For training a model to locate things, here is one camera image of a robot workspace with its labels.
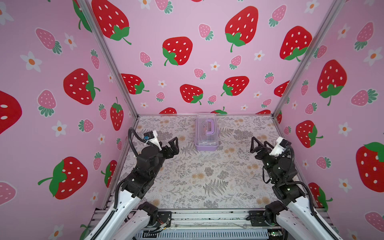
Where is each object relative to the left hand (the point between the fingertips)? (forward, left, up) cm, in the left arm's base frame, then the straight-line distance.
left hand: (171, 139), depth 70 cm
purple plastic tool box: (+18, -18, -18) cm, 32 cm away
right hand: (+1, -42, -1) cm, 42 cm away
